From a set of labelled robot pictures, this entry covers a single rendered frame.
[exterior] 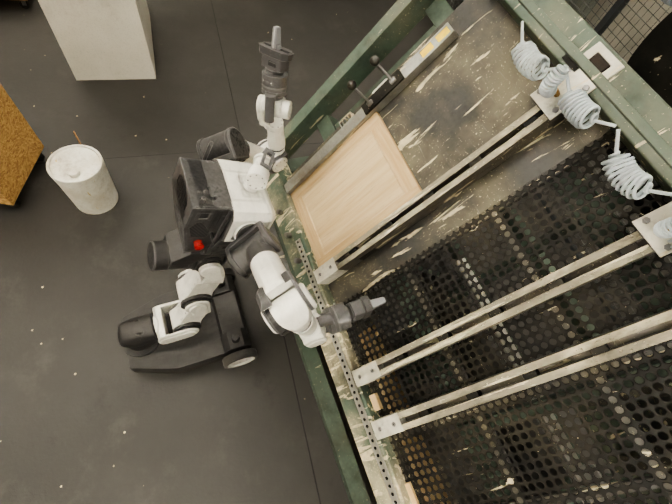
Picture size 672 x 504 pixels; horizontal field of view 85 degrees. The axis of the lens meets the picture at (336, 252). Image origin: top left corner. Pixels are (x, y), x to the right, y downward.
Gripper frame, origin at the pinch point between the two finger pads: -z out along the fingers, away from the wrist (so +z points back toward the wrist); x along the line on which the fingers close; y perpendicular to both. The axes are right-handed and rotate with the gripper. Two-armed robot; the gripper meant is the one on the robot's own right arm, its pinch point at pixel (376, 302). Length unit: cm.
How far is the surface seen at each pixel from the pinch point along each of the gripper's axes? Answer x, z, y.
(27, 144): -79, 147, 197
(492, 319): 12.6, -27.0, -20.1
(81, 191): -78, 120, 148
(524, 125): 38, -54, 25
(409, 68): 23, -44, 74
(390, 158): 5, -28, 50
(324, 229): -26, 1, 45
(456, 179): 21.3, -36.4, 23.8
